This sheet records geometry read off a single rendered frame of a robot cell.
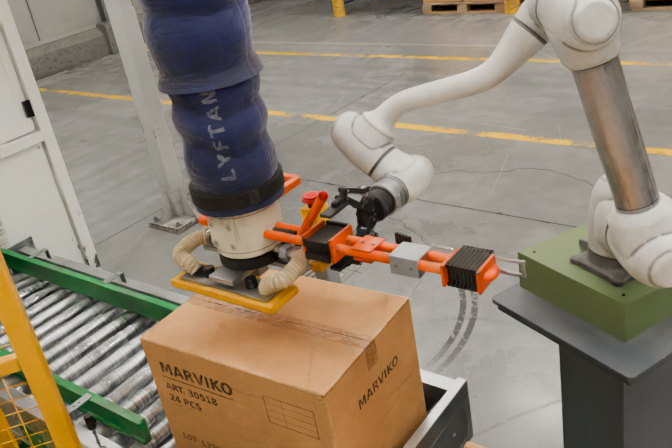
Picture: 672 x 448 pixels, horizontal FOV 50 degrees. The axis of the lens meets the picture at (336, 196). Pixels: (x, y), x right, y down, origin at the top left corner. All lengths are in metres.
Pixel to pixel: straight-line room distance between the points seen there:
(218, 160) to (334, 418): 0.63
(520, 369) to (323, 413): 1.58
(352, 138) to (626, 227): 0.69
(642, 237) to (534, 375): 1.40
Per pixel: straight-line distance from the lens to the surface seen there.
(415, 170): 1.82
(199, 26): 1.52
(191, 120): 1.60
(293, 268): 1.65
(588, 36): 1.56
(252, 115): 1.61
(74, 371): 2.76
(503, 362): 3.17
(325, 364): 1.71
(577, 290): 2.07
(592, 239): 2.07
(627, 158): 1.74
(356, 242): 1.60
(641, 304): 2.02
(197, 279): 1.83
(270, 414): 1.80
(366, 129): 1.82
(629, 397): 2.24
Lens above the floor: 1.98
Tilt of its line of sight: 24 degrees down
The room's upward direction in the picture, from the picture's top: 11 degrees counter-clockwise
